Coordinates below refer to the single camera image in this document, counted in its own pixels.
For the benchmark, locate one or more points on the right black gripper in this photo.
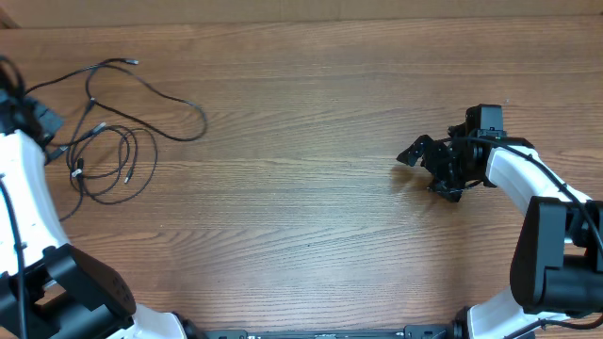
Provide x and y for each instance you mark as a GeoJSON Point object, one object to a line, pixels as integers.
{"type": "Point", "coordinates": [443, 161]}

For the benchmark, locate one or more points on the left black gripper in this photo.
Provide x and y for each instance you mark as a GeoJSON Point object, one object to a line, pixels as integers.
{"type": "Point", "coordinates": [49, 117]}

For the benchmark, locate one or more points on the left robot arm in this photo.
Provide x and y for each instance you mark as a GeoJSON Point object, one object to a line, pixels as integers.
{"type": "Point", "coordinates": [49, 288]}

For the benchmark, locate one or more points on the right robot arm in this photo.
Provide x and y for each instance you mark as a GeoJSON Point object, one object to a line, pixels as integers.
{"type": "Point", "coordinates": [556, 270]}

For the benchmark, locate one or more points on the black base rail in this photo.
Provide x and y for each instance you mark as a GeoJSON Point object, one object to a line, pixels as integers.
{"type": "Point", "coordinates": [320, 333]}

